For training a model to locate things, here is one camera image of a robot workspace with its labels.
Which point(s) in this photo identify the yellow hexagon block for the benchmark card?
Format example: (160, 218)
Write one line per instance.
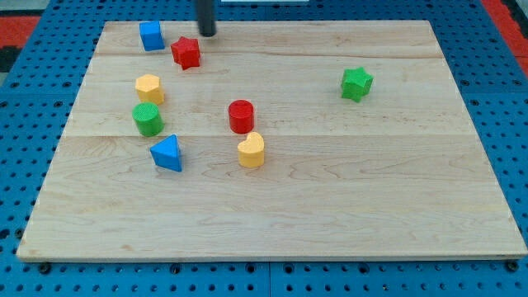
(149, 89)

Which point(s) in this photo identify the red cylinder block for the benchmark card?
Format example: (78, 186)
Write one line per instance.
(241, 116)

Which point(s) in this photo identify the yellow heart block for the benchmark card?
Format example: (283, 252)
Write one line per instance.
(251, 151)

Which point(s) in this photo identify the red star block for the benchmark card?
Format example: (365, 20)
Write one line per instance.
(186, 52)

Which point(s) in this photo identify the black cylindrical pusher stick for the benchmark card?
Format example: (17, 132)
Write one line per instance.
(205, 16)

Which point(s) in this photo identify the green star block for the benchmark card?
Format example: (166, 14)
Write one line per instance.
(356, 83)

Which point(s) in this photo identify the light wooden board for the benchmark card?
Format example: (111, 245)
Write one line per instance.
(399, 176)

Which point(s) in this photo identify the blue cube block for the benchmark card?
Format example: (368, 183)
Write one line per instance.
(151, 35)

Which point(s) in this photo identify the blue triangle block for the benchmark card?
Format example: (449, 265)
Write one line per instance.
(167, 154)

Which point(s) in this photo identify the green cylinder block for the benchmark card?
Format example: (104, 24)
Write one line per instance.
(147, 118)

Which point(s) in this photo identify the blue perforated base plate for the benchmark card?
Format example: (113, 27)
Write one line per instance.
(39, 91)

